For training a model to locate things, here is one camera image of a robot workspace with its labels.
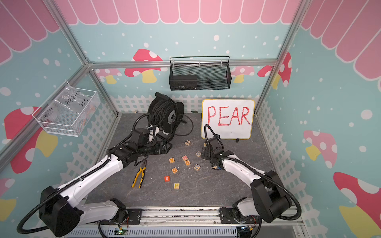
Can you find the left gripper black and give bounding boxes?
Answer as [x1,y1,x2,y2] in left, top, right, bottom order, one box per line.
[138,140,173,157]

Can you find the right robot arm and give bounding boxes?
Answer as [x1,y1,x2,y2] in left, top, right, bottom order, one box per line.
[201,137,302,223]

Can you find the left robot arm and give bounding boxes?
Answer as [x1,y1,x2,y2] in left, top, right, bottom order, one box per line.
[16,129,172,237]

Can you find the whiteboard with red PEAR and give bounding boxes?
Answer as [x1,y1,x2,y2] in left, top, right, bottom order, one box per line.
[201,99,256,140]

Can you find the yellow black pliers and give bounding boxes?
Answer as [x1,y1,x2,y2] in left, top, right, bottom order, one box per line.
[132,160,147,188]

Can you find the black box in basket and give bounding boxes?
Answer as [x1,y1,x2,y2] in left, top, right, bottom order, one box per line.
[169,74,198,91]

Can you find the black cable reel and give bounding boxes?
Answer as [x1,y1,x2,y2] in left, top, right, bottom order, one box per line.
[148,92,194,141]

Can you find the black wire mesh basket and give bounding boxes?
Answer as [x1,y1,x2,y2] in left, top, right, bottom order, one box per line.
[169,56,232,91]

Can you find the clear plastic wall bin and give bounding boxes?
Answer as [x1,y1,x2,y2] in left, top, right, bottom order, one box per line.
[32,81,101,137]

